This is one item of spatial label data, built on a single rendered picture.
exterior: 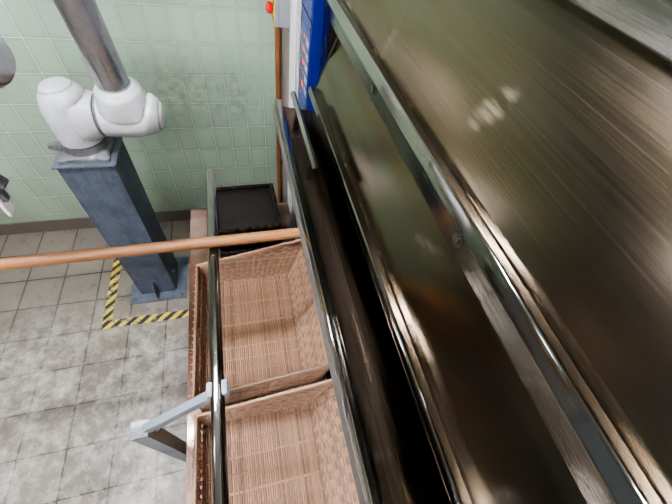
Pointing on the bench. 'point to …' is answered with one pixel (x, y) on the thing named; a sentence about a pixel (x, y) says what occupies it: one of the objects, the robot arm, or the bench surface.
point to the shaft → (144, 249)
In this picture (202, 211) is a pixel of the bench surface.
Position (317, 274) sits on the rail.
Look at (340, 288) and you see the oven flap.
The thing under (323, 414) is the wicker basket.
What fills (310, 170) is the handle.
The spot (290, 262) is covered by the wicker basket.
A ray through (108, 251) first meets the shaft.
